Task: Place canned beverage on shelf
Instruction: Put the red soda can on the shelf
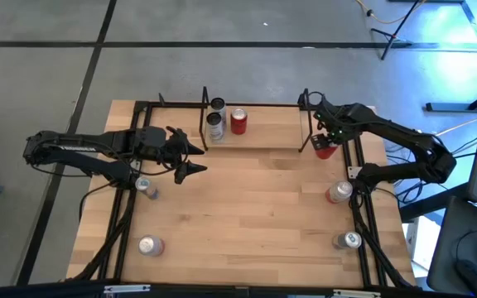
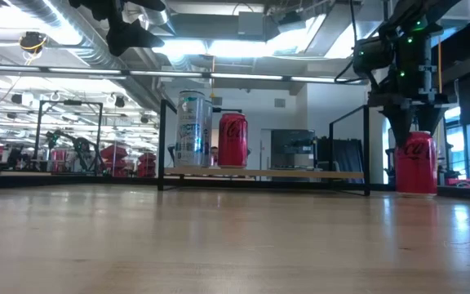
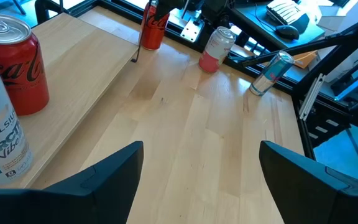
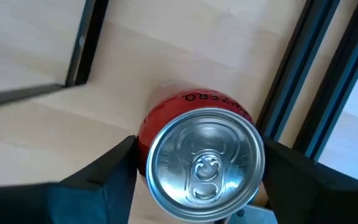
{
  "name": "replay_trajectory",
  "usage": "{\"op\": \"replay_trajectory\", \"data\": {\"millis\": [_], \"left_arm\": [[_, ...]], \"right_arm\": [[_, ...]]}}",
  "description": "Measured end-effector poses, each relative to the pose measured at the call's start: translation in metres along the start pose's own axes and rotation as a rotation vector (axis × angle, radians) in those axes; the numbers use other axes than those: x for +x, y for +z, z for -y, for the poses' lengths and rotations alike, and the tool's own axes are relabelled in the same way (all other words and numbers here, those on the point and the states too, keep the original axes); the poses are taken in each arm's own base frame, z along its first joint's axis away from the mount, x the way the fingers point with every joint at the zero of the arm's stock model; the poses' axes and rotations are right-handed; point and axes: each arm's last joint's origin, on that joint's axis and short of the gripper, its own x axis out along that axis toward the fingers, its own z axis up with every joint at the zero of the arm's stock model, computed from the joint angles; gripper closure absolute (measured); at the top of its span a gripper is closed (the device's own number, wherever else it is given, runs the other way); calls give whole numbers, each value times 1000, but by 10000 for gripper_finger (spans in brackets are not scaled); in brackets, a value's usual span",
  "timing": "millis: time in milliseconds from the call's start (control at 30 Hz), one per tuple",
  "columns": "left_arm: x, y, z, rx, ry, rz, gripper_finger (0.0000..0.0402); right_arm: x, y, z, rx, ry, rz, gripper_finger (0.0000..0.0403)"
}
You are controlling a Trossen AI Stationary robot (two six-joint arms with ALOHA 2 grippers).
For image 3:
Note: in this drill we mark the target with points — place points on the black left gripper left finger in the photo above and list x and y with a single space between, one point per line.
110 186

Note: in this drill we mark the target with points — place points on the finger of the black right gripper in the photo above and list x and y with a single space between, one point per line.
166 9

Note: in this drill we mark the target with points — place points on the tan paper envelope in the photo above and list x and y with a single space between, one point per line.
306 59

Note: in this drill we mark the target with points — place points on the black computer mouse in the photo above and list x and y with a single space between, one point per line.
287 31

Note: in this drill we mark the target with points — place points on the white paper sheet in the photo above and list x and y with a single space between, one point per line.
329 18

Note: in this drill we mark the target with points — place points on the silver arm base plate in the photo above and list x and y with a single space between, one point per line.
193 31

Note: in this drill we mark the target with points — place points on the pink white sparkling water can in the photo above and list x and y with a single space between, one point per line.
214 53

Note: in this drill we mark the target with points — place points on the white metal bar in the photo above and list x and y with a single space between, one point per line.
311 99

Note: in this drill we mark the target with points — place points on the wooden shelf with black frame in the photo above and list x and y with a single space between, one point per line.
82 62

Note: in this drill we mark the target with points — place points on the white Celsius Arctic Vibe can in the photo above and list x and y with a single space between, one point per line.
2 130

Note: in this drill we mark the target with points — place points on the blue silver Red Bull can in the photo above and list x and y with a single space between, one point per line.
270 74

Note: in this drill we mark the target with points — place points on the dark grey desk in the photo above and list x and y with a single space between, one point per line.
247 12

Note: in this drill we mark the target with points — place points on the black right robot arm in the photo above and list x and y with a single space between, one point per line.
213 9

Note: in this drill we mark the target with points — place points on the black diagonal frame strut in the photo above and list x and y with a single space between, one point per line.
306 46

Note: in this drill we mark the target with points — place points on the computer keyboard and mouse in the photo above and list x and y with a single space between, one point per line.
286 12

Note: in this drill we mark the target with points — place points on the red Coca-Cola can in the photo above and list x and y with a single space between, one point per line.
20 77
149 34

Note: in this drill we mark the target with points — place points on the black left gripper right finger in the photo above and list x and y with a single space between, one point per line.
297 193

